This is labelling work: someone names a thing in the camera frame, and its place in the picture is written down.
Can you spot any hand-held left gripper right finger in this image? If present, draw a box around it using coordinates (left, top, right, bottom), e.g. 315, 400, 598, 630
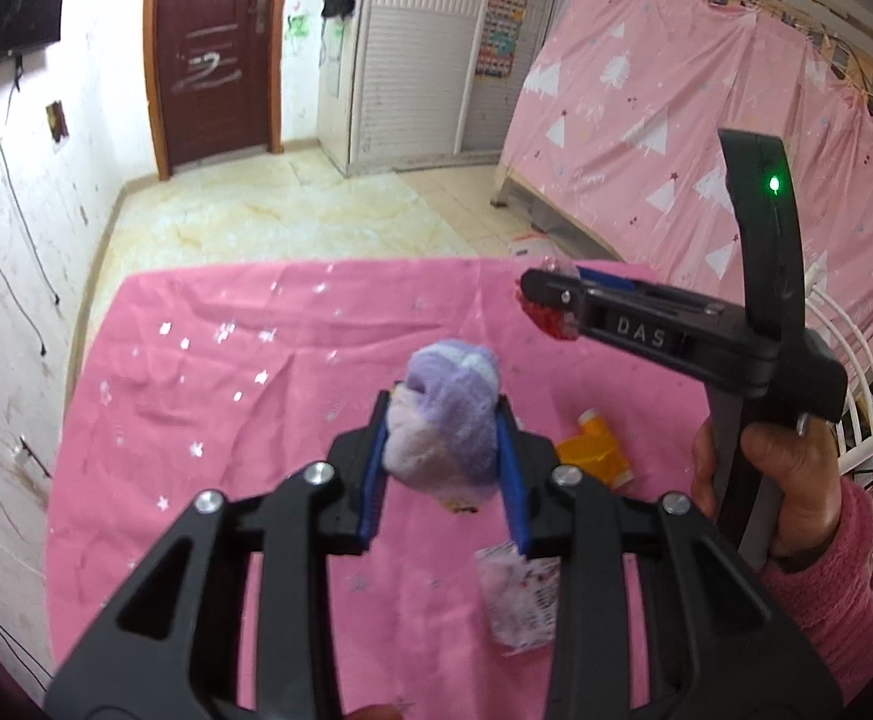
494, 394, 846, 720

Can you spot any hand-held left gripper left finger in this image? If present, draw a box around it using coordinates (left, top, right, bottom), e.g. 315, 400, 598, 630
44, 390, 392, 720

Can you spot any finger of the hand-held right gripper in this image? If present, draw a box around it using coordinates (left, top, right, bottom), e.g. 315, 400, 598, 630
577, 265, 724, 314
520, 268, 692, 355

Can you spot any clear red wrapper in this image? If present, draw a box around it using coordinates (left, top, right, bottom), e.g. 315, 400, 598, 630
515, 259, 580, 338

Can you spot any orange carton box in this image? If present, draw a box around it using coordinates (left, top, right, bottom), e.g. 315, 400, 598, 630
556, 409, 636, 488

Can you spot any white printed plastic packet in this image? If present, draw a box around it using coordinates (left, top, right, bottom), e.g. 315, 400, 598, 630
476, 544, 561, 653

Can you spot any person's right forearm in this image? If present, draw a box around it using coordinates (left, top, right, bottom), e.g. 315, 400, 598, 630
758, 476, 873, 706

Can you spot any person's right hand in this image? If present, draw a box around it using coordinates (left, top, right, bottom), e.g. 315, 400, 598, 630
691, 416, 846, 560

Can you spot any pink star tablecloth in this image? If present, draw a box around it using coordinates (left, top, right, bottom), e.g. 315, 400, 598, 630
44, 255, 805, 720

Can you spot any pink tree print curtain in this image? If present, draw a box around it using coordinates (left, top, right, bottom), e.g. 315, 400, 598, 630
500, 0, 873, 421

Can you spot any colourful grid poster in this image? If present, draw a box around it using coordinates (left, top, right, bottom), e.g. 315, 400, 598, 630
476, 0, 529, 80

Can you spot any white louvered wardrobe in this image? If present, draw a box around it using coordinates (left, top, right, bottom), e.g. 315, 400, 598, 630
316, 0, 583, 173

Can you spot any dark brown door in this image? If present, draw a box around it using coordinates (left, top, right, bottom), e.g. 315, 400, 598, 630
143, 0, 291, 181

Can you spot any wooden bed frame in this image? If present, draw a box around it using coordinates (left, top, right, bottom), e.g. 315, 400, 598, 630
586, 0, 873, 121

